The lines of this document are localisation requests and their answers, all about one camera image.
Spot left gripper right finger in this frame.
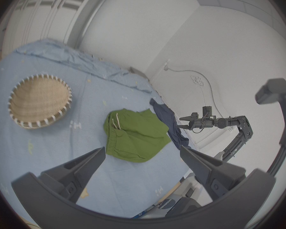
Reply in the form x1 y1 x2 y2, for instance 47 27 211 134
180 145 246 203

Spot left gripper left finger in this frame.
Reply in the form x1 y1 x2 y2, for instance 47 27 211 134
40 146 106 204

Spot green shorts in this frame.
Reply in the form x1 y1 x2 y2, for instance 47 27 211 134
103 109 171 163

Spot dark blue garment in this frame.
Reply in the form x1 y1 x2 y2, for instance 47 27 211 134
149 98 189 150

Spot bed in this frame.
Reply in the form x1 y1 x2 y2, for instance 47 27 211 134
0 38 239 224

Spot round woven basket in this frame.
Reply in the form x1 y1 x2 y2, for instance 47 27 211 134
8 74 72 129

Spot pale blue quilt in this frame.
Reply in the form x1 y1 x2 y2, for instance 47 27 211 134
14 39 153 94

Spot white wardrobe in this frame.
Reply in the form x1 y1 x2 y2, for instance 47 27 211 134
1 0 105 57

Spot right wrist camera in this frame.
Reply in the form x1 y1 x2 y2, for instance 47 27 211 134
202 106 216 119

